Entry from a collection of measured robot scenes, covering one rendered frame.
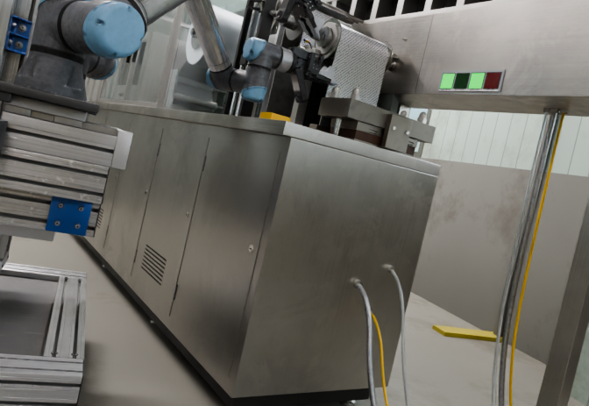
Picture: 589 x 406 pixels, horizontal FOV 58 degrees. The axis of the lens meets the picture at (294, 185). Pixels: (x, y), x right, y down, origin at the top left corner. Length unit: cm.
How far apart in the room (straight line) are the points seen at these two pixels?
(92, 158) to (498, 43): 126
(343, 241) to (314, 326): 28
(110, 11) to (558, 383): 152
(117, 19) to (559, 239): 285
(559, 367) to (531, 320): 181
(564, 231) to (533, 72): 185
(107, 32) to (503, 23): 121
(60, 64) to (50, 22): 9
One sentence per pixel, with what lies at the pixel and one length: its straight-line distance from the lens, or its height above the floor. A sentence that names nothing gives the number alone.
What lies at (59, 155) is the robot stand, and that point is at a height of 69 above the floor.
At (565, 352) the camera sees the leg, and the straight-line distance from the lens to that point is 175.
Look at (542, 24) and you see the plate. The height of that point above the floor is 136.
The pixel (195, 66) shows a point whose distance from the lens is 274.
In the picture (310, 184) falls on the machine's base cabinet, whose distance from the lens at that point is 153.
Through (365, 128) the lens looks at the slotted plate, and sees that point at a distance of 173.
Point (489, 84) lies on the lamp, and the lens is 180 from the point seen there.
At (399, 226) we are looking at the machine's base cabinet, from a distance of 180.
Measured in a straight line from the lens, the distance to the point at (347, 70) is 191.
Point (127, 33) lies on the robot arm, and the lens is 123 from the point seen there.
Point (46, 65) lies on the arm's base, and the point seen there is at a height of 88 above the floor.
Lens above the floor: 78
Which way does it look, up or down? 2 degrees down
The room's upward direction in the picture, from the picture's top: 13 degrees clockwise
